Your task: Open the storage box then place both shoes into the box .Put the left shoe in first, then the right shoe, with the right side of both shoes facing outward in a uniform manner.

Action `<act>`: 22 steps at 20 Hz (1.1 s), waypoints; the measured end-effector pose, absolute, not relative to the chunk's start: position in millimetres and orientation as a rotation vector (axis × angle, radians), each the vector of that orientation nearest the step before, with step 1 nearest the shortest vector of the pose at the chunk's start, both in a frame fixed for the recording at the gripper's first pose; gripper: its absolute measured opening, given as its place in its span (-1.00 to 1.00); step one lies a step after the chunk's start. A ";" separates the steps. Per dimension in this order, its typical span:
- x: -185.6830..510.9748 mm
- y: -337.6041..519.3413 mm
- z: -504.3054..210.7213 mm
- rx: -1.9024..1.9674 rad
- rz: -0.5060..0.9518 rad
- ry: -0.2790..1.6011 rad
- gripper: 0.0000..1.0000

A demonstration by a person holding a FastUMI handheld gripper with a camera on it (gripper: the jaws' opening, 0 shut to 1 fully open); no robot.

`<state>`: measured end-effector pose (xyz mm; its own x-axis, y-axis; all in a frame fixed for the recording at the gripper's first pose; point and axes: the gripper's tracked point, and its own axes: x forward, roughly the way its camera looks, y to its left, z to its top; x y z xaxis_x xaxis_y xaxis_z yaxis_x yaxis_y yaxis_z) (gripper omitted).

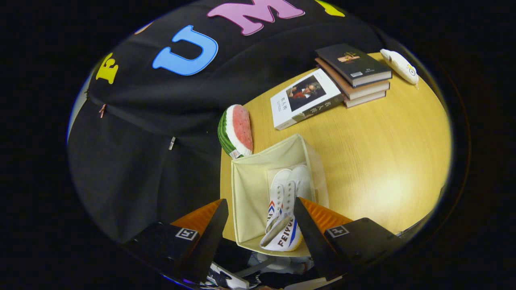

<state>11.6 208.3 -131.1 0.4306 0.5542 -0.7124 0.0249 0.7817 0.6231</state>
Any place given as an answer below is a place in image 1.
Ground watermelon slice plush toy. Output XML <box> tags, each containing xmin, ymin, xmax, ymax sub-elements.
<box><xmin>218</xmin><ymin>104</ymin><xmax>254</xmax><ymax>159</ymax></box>

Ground white plush pouch with eyes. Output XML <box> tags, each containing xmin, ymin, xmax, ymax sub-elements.
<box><xmin>380</xmin><ymin>49</ymin><xmax>420</xmax><ymax>87</ymax></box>

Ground black cover book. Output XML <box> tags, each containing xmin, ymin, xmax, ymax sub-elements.
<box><xmin>315</xmin><ymin>43</ymin><xmax>393</xmax><ymax>87</ymax></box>

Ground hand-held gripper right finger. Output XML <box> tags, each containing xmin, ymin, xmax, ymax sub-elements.
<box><xmin>293</xmin><ymin>197</ymin><xmax>404</xmax><ymax>282</ymax></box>

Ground grey chair base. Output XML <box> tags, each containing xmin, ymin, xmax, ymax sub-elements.
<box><xmin>236</xmin><ymin>253</ymin><xmax>315</xmax><ymax>278</ymax></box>

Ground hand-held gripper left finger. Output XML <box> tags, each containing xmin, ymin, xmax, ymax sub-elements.
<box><xmin>125</xmin><ymin>199</ymin><xmax>229</xmax><ymax>284</ymax></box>

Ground white portrait cover book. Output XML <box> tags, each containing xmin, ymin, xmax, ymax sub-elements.
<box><xmin>270</xmin><ymin>68</ymin><xmax>345</xmax><ymax>131</ymax></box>

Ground black white sneaker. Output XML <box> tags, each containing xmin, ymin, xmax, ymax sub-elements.
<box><xmin>204</xmin><ymin>262</ymin><xmax>250</xmax><ymax>290</ymax></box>

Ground beige fabric storage box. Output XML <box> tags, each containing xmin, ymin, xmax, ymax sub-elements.
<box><xmin>231</xmin><ymin>133</ymin><xmax>330</xmax><ymax>257</ymax></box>

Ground white canvas shoe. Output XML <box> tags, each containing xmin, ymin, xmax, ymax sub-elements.
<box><xmin>260</xmin><ymin>168</ymin><xmax>304</xmax><ymax>252</ymax></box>
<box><xmin>289</xmin><ymin>164</ymin><xmax>316</xmax><ymax>204</ymax></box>

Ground thin brown cover book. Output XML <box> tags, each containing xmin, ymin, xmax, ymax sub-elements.
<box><xmin>343</xmin><ymin>91</ymin><xmax>387</xmax><ymax>108</ymax></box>

